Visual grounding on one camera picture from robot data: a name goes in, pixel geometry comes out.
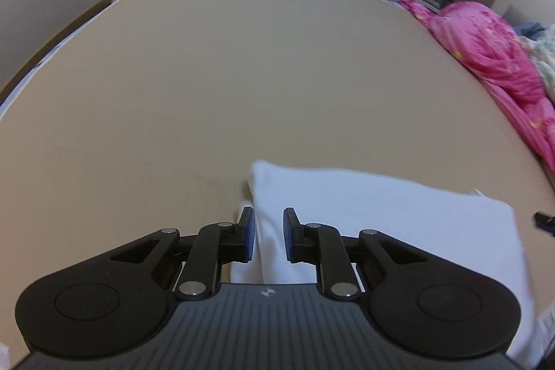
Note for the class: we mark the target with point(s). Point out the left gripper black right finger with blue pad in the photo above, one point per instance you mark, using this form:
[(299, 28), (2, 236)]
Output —
[(421, 302)]

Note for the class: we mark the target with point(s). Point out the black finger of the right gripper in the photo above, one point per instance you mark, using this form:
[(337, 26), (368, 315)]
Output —
[(544, 221)]

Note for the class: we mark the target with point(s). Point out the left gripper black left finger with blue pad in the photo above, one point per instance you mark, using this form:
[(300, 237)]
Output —
[(120, 299)]

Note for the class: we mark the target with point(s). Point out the white shirt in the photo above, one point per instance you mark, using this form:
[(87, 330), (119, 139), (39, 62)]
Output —
[(469, 229)]

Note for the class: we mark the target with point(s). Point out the pink floral quilt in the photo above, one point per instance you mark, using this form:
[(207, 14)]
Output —
[(485, 44)]

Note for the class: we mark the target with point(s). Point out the pale green floral blanket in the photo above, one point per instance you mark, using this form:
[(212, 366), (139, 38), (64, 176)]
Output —
[(541, 53)]

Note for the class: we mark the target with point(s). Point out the grey blue cloth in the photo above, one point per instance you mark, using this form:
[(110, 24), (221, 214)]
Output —
[(531, 30)]

